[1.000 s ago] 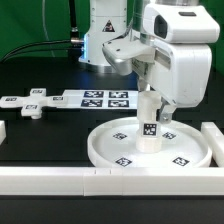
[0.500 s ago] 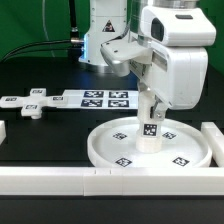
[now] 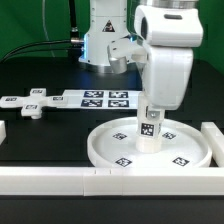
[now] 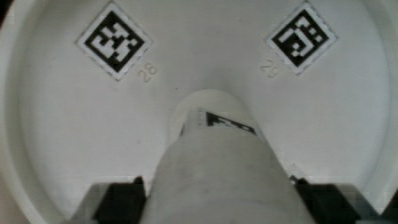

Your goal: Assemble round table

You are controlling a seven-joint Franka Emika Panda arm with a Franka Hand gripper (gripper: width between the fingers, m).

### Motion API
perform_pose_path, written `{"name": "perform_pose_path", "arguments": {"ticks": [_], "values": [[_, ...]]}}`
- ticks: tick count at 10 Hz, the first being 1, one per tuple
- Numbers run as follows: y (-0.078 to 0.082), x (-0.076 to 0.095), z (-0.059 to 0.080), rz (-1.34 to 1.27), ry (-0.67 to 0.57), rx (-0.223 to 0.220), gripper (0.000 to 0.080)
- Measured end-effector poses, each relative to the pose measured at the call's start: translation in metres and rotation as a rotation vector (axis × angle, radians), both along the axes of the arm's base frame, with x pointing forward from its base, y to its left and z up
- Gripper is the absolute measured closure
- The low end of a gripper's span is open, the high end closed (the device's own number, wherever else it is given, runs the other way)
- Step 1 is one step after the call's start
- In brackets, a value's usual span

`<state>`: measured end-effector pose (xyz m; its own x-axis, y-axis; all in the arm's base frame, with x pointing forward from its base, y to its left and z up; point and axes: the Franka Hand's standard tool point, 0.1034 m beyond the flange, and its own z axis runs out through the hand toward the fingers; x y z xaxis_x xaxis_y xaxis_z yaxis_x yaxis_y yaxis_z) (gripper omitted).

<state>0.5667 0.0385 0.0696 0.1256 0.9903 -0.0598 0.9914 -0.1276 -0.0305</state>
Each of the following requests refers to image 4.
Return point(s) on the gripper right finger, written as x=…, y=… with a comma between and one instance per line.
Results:
x=335, y=202

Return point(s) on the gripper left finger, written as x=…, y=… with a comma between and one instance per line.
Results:
x=113, y=203

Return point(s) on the white cylindrical table leg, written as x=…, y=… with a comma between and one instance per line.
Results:
x=221, y=184

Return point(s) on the white round table top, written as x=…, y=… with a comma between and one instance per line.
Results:
x=107, y=58

